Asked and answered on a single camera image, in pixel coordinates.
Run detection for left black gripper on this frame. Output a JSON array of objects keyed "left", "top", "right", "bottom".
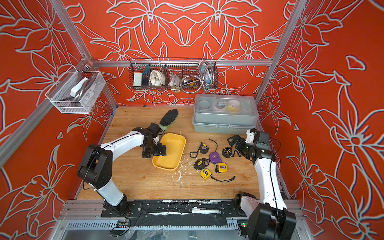
[{"left": 144, "top": 141, "right": 168, "bottom": 158}]

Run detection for round black Deli tape measure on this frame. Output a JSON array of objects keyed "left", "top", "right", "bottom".
[{"left": 222, "top": 148, "right": 234, "bottom": 158}]

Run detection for purple tape measure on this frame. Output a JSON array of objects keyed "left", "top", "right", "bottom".
[{"left": 209, "top": 152, "right": 222, "bottom": 165}]

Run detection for yellow plastic storage tray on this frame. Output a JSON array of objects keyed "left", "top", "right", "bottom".
[{"left": 152, "top": 133, "right": 186, "bottom": 171}]

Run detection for black yellow tape measure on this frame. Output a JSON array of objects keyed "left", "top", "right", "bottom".
[
  {"left": 194, "top": 158, "right": 210, "bottom": 170},
  {"left": 190, "top": 143, "right": 210, "bottom": 159}
]

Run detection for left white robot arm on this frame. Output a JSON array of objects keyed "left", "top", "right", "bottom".
[{"left": 77, "top": 123, "right": 167, "bottom": 212}]

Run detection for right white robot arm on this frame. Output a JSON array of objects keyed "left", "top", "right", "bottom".
[{"left": 227, "top": 129, "right": 297, "bottom": 240}]

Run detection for white box in basket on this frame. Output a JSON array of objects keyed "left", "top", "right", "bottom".
[{"left": 133, "top": 72, "right": 143, "bottom": 88}]

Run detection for black green work glove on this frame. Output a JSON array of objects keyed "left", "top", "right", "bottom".
[{"left": 159, "top": 109, "right": 179, "bottom": 131}]

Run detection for grey plastic lidded toolbox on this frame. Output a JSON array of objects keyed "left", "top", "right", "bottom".
[{"left": 193, "top": 94, "right": 259, "bottom": 135}]

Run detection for white cloth in basket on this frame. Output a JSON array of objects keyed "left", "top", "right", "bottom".
[{"left": 150, "top": 70, "right": 166, "bottom": 87}]

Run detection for white device in mesh basket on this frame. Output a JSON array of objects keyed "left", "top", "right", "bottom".
[{"left": 70, "top": 78, "right": 89, "bottom": 98}]

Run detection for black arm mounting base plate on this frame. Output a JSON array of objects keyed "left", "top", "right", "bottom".
[{"left": 101, "top": 199, "right": 246, "bottom": 218}]

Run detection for coiled silver hose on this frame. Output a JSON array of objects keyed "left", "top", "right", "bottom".
[{"left": 180, "top": 59, "right": 216, "bottom": 94}]

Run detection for black wire wall basket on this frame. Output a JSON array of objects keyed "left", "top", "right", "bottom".
[{"left": 128, "top": 58, "right": 219, "bottom": 94}]

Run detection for white mesh wall basket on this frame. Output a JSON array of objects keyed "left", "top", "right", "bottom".
[{"left": 45, "top": 66, "right": 106, "bottom": 114}]

